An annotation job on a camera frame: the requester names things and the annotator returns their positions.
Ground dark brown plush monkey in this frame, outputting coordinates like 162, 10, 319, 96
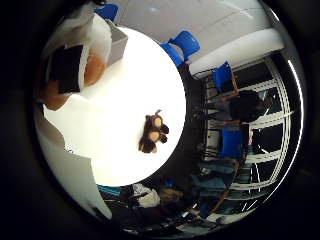
138, 109, 170, 155

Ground tan plush teddy bear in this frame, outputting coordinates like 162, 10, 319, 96
42, 47, 108, 112

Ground grey container box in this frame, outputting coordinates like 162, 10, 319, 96
105, 19, 129, 66

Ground tan brown bag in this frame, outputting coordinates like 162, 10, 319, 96
158, 187, 185, 205

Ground blue denim cloth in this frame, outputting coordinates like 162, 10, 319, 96
191, 159, 238, 198

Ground white bag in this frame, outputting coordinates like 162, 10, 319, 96
132, 183, 162, 209

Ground person in dark clothes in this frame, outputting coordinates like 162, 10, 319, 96
196, 89, 273, 128

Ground screen with blue stripes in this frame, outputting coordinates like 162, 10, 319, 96
97, 185, 122, 197

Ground wooden stick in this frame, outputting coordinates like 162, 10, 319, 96
211, 159, 242, 214

